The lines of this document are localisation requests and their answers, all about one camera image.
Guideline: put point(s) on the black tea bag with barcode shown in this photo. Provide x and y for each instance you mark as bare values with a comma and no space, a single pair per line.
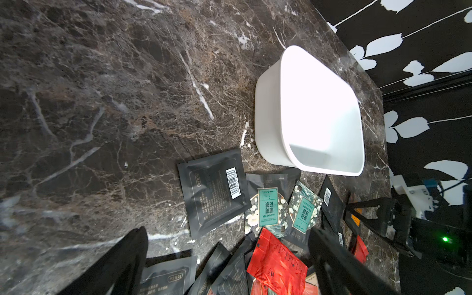
214,189

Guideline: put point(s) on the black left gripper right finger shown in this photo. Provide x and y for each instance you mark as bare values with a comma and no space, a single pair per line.
338,271

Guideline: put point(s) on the red foil tea bag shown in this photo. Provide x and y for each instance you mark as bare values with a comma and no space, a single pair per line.
276,267

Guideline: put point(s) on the black tea bag lower left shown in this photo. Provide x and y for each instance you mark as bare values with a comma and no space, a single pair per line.
173,277

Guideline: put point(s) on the white plastic storage box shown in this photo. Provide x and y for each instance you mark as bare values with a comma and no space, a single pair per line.
307,117

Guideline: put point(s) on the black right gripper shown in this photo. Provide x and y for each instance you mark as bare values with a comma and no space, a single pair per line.
406,229

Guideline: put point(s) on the green label floral tea bag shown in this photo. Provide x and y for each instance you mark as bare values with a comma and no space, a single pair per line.
269,207

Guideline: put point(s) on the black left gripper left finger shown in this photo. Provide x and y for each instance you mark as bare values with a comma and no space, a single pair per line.
118,272

